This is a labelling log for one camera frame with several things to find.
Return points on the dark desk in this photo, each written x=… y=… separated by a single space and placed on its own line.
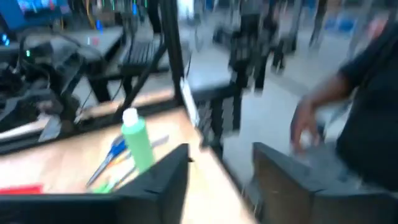
x=102 y=37

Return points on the person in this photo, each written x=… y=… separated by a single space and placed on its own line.
x=373 y=124

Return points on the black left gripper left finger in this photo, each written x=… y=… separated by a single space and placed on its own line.
x=140 y=205

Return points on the red plastic basket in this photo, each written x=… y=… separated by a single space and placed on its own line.
x=20 y=189

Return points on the black monitor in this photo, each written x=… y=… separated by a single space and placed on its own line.
x=9 y=15

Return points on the green paint bottle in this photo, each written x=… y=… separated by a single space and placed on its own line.
x=138 y=143

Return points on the grey table black legs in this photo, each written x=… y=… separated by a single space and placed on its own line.
x=211 y=71

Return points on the black aluminium table frame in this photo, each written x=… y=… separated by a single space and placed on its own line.
x=172 y=46

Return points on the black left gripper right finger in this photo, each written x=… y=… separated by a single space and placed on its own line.
x=295 y=202

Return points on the silver frame bracket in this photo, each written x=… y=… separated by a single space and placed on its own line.
x=189 y=102

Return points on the person's hand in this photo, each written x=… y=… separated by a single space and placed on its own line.
x=303 y=121

